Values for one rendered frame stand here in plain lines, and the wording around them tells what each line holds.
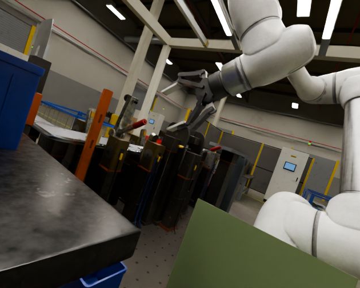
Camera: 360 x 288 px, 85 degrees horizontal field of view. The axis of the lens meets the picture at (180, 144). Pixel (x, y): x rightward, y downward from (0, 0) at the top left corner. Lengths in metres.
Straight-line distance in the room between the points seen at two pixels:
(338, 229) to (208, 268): 0.36
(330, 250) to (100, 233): 0.62
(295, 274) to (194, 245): 0.24
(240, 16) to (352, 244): 0.63
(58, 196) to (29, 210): 0.04
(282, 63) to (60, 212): 0.49
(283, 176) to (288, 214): 6.81
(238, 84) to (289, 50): 0.13
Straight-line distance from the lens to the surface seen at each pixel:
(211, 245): 0.59
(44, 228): 0.20
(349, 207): 0.73
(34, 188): 0.26
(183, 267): 0.64
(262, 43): 0.54
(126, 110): 0.76
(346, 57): 4.47
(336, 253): 0.71
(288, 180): 7.53
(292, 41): 0.53
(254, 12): 0.58
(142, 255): 0.79
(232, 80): 0.54
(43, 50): 0.78
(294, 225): 0.72
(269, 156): 8.39
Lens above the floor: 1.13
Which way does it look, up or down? 2 degrees down
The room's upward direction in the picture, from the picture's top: 20 degrees clockwise
